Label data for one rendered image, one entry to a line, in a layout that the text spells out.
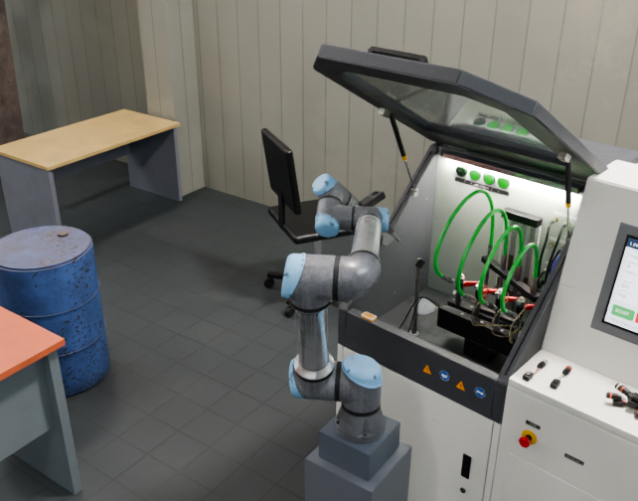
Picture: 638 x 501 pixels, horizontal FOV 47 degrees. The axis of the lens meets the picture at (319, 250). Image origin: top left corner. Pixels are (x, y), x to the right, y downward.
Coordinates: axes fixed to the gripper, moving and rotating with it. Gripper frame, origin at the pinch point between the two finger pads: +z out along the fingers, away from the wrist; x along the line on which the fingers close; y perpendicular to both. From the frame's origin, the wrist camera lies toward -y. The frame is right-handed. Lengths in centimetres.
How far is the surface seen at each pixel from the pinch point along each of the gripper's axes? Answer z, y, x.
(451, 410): 48, 38, 16
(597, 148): 47, -70, 21
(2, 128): -17, -13, -516
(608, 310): 45, -10, 55
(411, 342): 28.7, 25.3, 3.5
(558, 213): 43, -40, 22
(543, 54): 114, -177, -99
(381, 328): 24.7, 25.4, -9.2
